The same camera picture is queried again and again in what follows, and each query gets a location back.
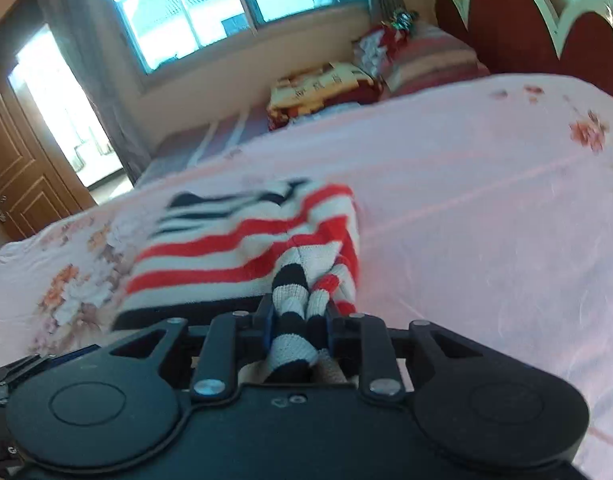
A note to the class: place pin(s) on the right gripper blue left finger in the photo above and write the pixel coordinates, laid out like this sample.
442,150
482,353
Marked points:
232,341

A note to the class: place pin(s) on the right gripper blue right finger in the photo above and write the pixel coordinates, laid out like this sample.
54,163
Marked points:
361,344

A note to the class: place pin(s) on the striped red black white sweater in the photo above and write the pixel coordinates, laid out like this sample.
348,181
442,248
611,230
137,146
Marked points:
295,243

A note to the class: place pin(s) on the pink floral bed sheet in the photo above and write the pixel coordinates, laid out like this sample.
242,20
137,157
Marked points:
484,207

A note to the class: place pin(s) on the brown wooden door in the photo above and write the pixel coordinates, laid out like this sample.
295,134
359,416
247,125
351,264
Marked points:
37,184

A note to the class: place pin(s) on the striped purple mattress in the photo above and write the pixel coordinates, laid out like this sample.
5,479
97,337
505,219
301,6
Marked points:
187,148

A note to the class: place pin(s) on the folded yellow red blanket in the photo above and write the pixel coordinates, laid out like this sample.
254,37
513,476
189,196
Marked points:
311,91

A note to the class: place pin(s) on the red patterned cloth bundle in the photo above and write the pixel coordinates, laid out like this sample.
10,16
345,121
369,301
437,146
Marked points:
377,48

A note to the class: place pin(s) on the striped pink pillow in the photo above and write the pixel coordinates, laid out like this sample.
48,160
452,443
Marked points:
431,59

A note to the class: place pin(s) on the red scalloped headboard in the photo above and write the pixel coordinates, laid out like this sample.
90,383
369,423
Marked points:
531,36

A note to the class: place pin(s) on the grey left curtain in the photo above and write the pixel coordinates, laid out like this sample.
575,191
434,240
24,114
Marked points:
73,27

